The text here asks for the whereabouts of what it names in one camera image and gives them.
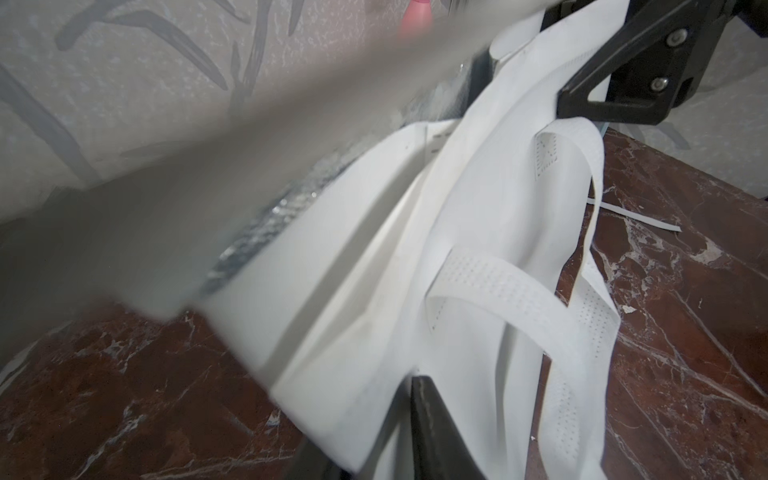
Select white loose strip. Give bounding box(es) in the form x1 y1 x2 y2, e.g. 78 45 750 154
599 202 682 233

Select pink spray bottle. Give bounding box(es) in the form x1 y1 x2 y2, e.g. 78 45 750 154
398 0 433 37

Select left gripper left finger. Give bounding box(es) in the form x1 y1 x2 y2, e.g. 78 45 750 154
283 438 353 480

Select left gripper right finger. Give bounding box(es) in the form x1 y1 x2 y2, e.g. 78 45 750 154
410 376 485 480

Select white insulated delivery bag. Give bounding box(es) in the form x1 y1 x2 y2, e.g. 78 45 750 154
0 0 631 480

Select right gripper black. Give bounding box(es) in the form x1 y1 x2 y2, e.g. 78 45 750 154
557 0 767 125

